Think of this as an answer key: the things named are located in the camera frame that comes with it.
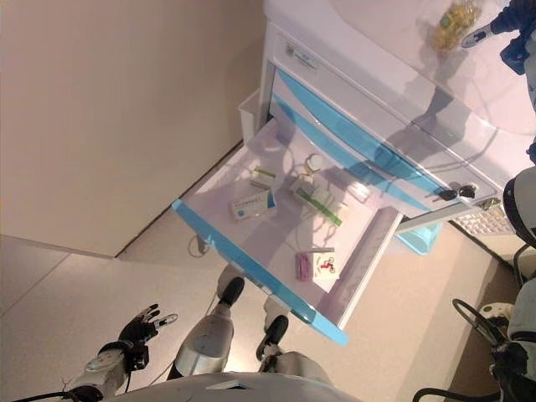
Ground grey robot torso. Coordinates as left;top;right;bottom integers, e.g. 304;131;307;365
137;371;349;402

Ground white card red print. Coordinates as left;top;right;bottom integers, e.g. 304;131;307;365
309;246;342;295

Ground blue white medicine box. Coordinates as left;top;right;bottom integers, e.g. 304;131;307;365
227;188;279;223

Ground white medical cart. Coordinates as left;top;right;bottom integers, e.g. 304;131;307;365
258;0;536;236

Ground cart logo sticker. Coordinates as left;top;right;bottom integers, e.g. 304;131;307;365
284;41;320;69

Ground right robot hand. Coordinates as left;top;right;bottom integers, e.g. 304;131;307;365
460;0;536;77

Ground yellow pill bag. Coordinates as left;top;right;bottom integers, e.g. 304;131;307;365
430;1;483;54

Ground silver left robot leg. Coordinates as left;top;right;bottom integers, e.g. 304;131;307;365
169;265;246;383

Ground clear plastic bag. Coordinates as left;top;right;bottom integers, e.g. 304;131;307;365
312;183;353;221

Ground pink blister pack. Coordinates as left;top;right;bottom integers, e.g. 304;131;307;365
294;250;313;282

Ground black keys in lock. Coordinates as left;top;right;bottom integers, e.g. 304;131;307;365
432;183;477;204

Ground long green white medicine box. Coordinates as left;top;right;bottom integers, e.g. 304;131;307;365
290;177;344;228

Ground white side bin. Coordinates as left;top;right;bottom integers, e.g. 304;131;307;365
238;89;270;146

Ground small green white medicine box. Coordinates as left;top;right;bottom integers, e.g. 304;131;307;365
250;166;276;190

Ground white mesh basket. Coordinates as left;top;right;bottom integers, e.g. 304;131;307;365
449;209;518;236

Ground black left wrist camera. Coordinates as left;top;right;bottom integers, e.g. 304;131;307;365
132;344;152;372

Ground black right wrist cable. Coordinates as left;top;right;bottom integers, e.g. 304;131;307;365
412;242;536;402

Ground white drawer blue handle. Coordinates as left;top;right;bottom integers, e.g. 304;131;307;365
267;66;454;203
171;116;404;347
270;92;443;213

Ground white bin blue lid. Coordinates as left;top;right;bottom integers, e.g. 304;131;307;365
394;219;446;257

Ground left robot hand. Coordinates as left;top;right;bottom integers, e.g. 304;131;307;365
118;303;179;347

